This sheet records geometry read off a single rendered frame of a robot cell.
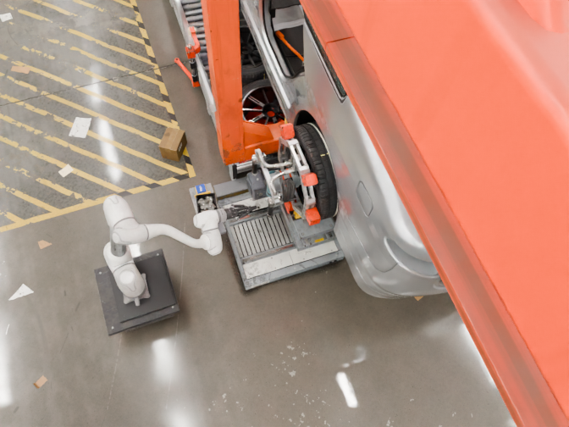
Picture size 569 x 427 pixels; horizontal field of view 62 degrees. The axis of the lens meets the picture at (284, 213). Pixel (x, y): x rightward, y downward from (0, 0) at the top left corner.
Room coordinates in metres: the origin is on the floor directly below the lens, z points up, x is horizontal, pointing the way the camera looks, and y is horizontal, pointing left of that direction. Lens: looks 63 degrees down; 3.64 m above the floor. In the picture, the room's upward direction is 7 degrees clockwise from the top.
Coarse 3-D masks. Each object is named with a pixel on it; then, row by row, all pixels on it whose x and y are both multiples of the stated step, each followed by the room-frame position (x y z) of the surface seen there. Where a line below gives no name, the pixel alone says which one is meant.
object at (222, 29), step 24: (216, 0) 1.92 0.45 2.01; (216, 24) 1.91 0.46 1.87; (216, 48) 1.91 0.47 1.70; (216, 72) 1.90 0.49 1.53; (240, 72) 1.97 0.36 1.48; (216, 96) 1.92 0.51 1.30; (240, 96) 1.96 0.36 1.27; (216, 120) 2.01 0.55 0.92; (240, 120) 1.96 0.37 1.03; (240, 144) 1.96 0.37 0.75
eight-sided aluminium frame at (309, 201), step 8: (280, 136) 1.91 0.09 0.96; (280, 144) 1.87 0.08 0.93; (288, 144) 1.76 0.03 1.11; (296, 144) 1.76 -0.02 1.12; (280, 152) 1.88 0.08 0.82; (280, 160) 1.87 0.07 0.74; (296, 160) 1.64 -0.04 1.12; (304, 160) 1.64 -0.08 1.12; (280, 168) 1.84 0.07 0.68; (288, 168) 1.84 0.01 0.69; (304, 168) 1.59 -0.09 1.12; (296, 192) 1.69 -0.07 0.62; (304, 192) 1.47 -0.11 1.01; (312, 192) 1.49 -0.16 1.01; (296, 200) 1.64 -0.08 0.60; (304, 200) 1.45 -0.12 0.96; (312, 200) 1.45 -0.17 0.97; (296, 208) 1.53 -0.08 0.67; (304, 208) 1.44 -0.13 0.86; (304, 216) 1.42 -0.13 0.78
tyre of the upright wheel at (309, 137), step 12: (300, 132) 1.84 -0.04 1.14; (312, 132) 1.83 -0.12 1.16; (312, 144) 1.73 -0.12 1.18; (324, 144) 1.74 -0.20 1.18; (288, 156) 1.94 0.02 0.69; (312, 156) 1.65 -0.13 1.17; (324, 156) 1.66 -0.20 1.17; (312, 168) 1.60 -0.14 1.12; (324, 168) 1.59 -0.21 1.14; (324, 180) 1.53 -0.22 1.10; (324, 192) 1.47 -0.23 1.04; (336, 192) 1.50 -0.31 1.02; (324, 204) 1.43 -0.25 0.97; (336, 204) 1.46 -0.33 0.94; (324, 216) 1.42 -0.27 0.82
